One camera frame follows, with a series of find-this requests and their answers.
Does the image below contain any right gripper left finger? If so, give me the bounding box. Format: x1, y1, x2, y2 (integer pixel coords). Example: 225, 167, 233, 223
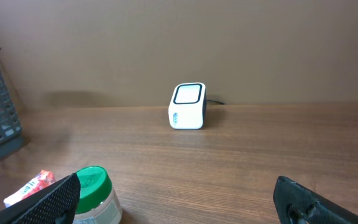
0, 173, 81, 224

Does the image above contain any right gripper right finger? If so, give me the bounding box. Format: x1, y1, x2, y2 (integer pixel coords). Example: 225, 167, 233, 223
273, 176, 358, 224

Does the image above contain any small red white candy pack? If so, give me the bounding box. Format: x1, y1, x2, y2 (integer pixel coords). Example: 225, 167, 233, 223
3, 170, 55, 208

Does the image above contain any jar with green lid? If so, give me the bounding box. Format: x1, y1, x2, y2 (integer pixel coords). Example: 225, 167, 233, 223
73, 166, 122, 224

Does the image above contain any white barcode scanner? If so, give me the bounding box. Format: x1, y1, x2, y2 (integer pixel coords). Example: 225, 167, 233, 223
168, 82, 206, 129

